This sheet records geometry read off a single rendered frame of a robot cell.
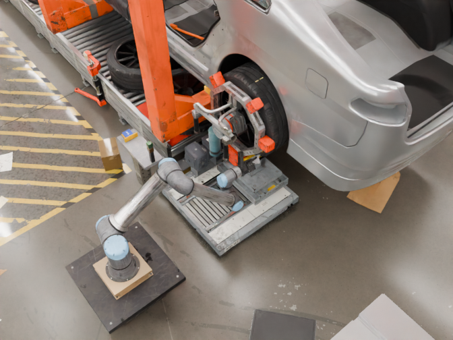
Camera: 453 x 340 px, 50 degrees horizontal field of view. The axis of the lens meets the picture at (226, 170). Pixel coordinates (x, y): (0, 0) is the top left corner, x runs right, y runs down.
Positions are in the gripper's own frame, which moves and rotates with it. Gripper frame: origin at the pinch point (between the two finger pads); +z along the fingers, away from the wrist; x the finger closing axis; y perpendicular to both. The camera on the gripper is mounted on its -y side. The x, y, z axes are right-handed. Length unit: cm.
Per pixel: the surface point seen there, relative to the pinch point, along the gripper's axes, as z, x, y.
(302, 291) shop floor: -24, 10, 101
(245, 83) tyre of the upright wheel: 3, 24, -51
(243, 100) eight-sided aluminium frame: -5.8, 26.2, -41.9
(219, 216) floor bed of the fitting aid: -30, -52, 37
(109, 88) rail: -34, -137, -100
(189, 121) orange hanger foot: -16, -48, -42
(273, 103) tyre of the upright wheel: 9.9, 33.0, -30.7
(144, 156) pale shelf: -58, -61, -35
